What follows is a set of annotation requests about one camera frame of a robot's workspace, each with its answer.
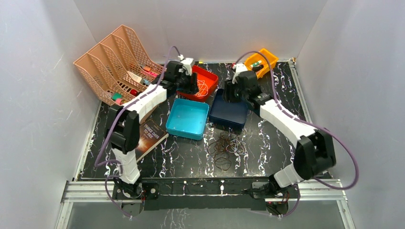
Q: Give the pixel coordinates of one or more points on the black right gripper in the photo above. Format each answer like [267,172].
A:
[229,88]

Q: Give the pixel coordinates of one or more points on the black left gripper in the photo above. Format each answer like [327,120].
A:
[192,83]

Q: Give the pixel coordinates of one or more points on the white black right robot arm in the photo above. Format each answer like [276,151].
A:
[314,150]

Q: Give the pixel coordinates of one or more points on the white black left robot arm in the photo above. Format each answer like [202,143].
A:
[124,133]

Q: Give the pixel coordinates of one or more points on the black tube in bin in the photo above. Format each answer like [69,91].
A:
[258,68]

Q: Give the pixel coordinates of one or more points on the red square tray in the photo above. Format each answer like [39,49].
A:
[207,83]

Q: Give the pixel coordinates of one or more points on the navy blue square tray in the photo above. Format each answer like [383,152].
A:
[233,115]

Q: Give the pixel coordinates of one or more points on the green white tube in bin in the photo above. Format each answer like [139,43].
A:
[255,64]

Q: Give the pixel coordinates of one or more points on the yellow plastic bin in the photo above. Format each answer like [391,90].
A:
[268,59]

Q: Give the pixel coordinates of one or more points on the pink marker in organizer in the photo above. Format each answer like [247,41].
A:
[149,71]

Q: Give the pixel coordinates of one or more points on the cyan square tray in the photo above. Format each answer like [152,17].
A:
[187,119]

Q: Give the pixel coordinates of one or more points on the white box in organizer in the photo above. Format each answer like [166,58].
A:
[136,78]

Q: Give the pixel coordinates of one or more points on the red ball in organizer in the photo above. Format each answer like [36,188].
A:
[133,92]

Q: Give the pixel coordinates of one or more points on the three days to see book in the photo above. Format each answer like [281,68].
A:
[151,135]

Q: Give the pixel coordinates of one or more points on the peach plastic file organizer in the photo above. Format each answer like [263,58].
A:
[104,67]

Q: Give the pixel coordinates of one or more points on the green pink tape rolls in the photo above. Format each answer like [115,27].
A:
[118,98]

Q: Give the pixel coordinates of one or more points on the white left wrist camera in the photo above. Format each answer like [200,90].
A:
[187,64]

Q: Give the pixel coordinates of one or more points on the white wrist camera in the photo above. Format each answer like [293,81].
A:
[238,68]
[187,64]

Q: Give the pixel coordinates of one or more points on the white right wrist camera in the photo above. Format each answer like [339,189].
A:
[238,68]

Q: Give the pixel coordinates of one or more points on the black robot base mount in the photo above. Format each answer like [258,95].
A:
[275,207]

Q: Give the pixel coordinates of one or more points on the aluminium frame rail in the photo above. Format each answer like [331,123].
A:
[157,189]

